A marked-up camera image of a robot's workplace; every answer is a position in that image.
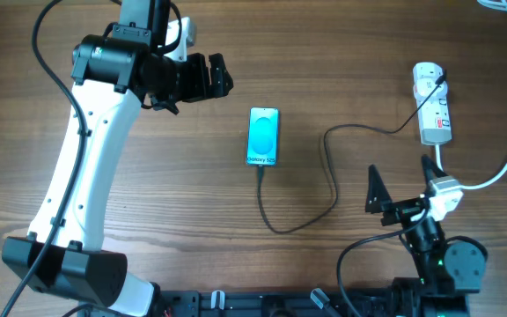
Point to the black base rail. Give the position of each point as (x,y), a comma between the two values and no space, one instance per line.
(271,304)

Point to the white power strip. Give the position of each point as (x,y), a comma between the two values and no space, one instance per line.
(433,115)

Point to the blue screen smartphone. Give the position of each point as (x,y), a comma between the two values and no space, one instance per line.
(262,142)

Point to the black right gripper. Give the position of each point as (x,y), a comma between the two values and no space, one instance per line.
(379,197)

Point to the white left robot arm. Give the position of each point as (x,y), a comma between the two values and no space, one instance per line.
(139,62)

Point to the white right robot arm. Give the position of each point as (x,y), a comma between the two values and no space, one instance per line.
(449,269)

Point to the white charger adapter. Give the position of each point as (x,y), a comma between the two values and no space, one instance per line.
(433,87)

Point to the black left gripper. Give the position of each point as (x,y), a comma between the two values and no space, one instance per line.
(198,88)

